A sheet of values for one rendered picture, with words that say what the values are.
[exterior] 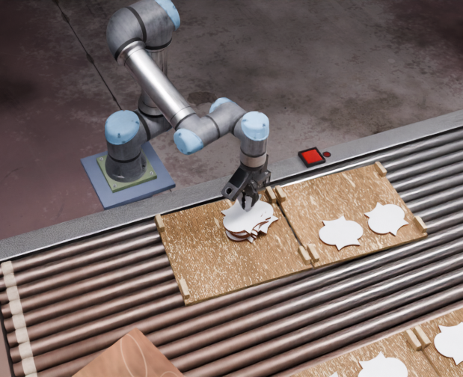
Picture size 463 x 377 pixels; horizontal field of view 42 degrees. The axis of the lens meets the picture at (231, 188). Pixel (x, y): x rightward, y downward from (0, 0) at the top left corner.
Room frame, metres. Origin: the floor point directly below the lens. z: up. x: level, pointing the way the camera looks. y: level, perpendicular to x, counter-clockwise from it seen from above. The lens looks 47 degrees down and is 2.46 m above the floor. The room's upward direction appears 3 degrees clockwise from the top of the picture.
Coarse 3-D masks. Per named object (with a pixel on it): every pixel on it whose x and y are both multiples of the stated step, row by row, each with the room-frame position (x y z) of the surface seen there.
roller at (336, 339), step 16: (416, 304) 1.01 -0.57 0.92; (432, 304) 1.02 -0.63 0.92; (368, 320) 0.95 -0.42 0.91; (384, 320) 0.95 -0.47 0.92; (400, 320) 0.96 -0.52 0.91; (336, 336) 0.89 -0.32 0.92; (352, 336) 0.90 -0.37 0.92; (288, 352) 0.83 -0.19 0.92; (304, 352) 0.83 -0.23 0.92; (320, 352) 0.84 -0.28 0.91; (256, 368) 0.78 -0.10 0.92; (272, 368) 0.78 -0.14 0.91
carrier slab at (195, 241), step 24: (264, 192) 1.42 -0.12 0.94; (168, 216) 1.29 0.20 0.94; (192, 216) 1.30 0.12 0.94; (216, 216) 1.30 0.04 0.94; (168, 240) 1.19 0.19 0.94; (192, 240) 1.20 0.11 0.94; (216, 240) 1.20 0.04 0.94; (264, 240) 1.21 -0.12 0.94; (288, 240) 1.22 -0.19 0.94; (192, 264) 1.10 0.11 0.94; (216, 264) 1.11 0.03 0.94; (240, 264) 1.11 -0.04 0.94; (264, 264) 1.12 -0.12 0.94; (288, 264) 1.12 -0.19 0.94; (192, 288) 1.02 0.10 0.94; (216, 288) 1.02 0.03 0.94; (240, 288) 1.03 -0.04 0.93
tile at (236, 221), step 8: (232, 208) 1.28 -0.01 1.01; (240, 208) 1.28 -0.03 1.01; (256, 208) 1.28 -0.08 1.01; (224, 216) 1.25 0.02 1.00; (232, 216) 1.24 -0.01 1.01; (240, 216) 1.25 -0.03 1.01; (248, 216) 1.25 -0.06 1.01; (256, 216) 1.25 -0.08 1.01; (224, 224) 1.21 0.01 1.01; (232, 224) 1.21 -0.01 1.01; (240, 224) 1.21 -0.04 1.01; (248, 224) 1.21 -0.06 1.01; (256, 224) 1.22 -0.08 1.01; (232, 232) 1.19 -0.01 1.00; (240, 232) 1.19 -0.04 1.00; (248, 232) 1.18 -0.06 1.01
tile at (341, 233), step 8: (328, 224) 1.28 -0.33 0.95; (336, 224) 1.29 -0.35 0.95; (344, 224) 1.29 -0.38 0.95; (352, 224) 1.29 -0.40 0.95; (320, 232) 1.25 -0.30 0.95; (328, 232) 1.25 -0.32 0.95; (336, 232) 1.25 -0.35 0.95; (344, 232) 1.26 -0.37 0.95; (352, 232) 1.26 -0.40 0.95; (360, 232) 1.26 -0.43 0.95; (320, 240) 1.22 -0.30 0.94; (328, 240) 1.22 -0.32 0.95; (336, 240) 1.22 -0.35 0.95; (344, 240) 1.22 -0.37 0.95; (352, 240) 1.22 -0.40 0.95
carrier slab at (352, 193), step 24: (360, 168) 1.57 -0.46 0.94; (288, 192) 1.43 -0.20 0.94; (312, 192) 1.43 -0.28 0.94; (336, 192) 1.44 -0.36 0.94; (360, 192) 1.45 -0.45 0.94; (384, 192) 1.45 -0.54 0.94; (288, 216) 1.32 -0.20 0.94; (312, 216) 1.33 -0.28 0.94; (336, 216) 1.33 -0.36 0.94; (360, 216) 1.34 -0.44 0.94; (408, 216) 1.35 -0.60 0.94; (312, 240) 1.22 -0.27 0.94; (360, 240) 1.23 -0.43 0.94; (384, 240) 1.24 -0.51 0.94; (408, 240) 1.25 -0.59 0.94; (312, 264) 1.14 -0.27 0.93
